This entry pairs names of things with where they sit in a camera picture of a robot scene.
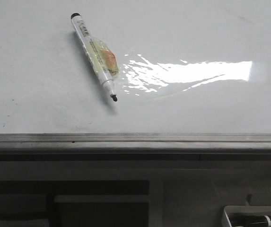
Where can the black capped marker in tray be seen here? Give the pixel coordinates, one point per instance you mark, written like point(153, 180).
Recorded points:
point(251, 221)

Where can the white plastic marker tray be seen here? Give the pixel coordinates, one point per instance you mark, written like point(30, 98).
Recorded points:
point(233, 211)

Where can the white marker with taped grip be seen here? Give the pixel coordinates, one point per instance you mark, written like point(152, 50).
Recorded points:
point(101, 58)

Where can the white whiteboard with metal frame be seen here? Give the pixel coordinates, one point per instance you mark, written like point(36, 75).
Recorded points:
point(194, 80)

